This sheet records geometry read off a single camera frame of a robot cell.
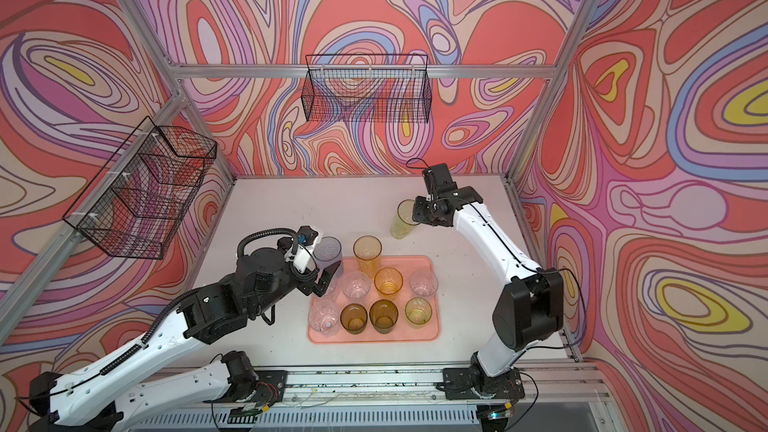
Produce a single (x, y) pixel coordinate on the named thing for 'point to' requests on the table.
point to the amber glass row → (388, 282)
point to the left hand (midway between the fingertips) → (328, 253)
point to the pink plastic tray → (400, 304)
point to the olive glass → (383, 315)
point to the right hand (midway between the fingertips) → (422, 221)
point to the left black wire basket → (134, 204)
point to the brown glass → (353, 318)
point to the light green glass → (418, 312)
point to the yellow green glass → (367, 251)
